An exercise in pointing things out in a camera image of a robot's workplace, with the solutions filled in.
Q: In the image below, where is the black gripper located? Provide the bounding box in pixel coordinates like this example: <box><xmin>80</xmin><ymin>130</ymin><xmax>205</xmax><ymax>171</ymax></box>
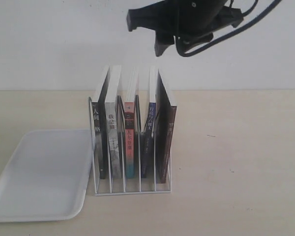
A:
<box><xmin>126</xmin><ymin>0</ymin><xmax>226</xmax><ymax>57</ymax></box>

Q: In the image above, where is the blue moon cover book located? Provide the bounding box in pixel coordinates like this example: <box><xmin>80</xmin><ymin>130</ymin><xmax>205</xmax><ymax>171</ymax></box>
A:
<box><xmin>141</xmin><ymin>66</ymin><xmax>157</xmax><ymax>178</ymax></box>

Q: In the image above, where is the red teal spine book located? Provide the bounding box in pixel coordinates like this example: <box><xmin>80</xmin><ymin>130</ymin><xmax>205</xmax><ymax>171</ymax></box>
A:
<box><xmin>124</xmin><ymin>68</ymin><xmax>139</xmax><ymax>178</ymax></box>

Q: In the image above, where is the grey spine book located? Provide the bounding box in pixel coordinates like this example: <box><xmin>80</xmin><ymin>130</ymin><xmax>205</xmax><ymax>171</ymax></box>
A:
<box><xmin>105</xmin><ymin>65</ymin><xmax>121</xmax><ymax>179</ymax></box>

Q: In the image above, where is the dark brown spine book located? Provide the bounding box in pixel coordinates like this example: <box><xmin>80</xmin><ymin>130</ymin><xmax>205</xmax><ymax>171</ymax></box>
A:
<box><xmin>155</xmin><ymin>70</ymin><xmax>177</xmax><ymax>183</ymax></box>

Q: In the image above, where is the black spine book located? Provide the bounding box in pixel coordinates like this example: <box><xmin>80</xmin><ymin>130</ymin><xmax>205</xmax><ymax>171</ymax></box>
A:
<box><xmin>91</xmin><ymin>65</ymin><xmax>110</xmax><ymax>179</ymax></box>

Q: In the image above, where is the white plastic tray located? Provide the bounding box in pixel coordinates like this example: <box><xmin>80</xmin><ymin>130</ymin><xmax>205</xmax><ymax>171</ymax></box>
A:
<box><xmin>0</xmin><ymin>129</ymin><xmax>92</xmax><ymax>223</ymax></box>

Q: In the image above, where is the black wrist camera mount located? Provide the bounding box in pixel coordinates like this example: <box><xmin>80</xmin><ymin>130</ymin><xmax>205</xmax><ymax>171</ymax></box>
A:
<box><xmin>217</xmin><ymin>6</ymin><xmax>243</xmax><ymax>28</ymax></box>

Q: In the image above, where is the black cable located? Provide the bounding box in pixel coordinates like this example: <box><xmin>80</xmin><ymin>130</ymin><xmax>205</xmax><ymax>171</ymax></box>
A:
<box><xmin>176</xmin><ymin>0</ymin><xmax>283</xmax><ymax>58</ymax></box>

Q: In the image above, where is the white wire book rack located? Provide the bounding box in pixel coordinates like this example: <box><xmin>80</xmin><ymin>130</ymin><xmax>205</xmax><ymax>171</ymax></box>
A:
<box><xmin>88</xmin><ymin>97</ymin><xmax>172</xmax><ymax>196</ymax></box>

